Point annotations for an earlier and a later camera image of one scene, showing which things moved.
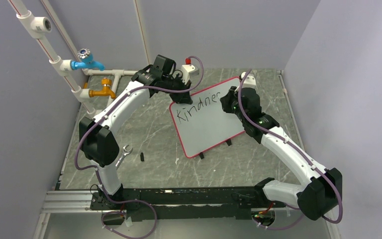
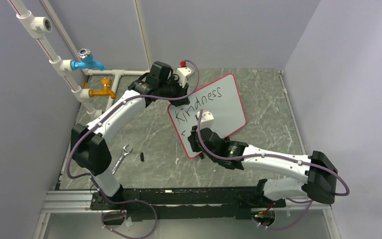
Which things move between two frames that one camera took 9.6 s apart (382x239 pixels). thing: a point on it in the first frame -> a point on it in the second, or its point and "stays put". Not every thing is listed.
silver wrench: [125, 152] stays put
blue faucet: [87, 61] stays put
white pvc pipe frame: [38, 27] stays put
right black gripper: [226, 100] -> [195, 148]
